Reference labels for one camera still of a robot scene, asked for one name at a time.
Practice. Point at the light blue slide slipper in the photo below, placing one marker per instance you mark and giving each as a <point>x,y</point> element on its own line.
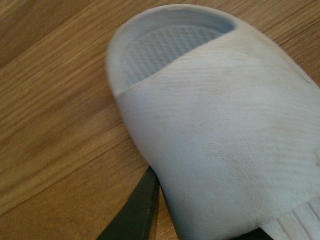
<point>227,120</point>

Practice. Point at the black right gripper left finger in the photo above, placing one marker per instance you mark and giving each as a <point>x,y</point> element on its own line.
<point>138,219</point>

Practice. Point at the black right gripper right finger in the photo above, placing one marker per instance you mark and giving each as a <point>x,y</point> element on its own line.
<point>257,234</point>

